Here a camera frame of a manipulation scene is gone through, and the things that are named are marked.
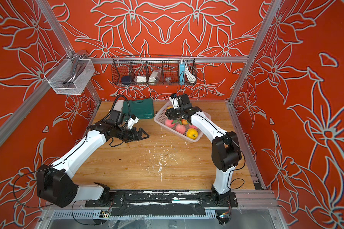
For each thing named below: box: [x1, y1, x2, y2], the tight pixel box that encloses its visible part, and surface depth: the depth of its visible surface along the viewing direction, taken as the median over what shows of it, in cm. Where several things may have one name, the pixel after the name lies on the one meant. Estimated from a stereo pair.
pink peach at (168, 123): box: [164, 118, 176, 128], surface depth 100 cm
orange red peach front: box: [181, 118, 189, 126], surface depth 100 cm
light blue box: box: [179, 61, 185, 85], surface depth 89 cm
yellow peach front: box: [186, 127, 199, 140], surface depth 94 cm
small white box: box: [112, 99, 125, 112], surface depth 117 cm
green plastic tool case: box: [122, 98, 154, 122], surface depth 116 cm
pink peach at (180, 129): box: [175, 124, 186, 135], surface depth 97 cm
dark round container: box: [120, 75, 131, 85], surface depth 99 cm
